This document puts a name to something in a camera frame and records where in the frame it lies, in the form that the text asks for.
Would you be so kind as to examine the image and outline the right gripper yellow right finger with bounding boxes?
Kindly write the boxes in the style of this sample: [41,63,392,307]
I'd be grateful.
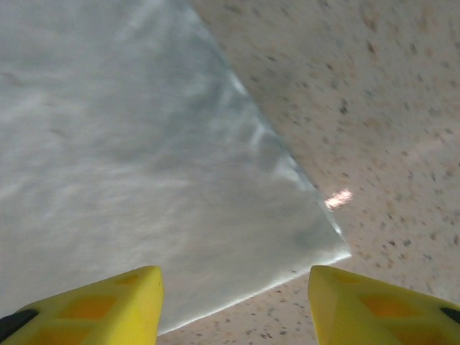
[309,264,460,345]

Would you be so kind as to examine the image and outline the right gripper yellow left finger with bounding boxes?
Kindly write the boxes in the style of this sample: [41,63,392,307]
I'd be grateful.
[0,265,165,345]

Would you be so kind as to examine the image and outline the white t-shirt with black print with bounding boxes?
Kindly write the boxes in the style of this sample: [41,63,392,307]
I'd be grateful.
[0,0,353,336]

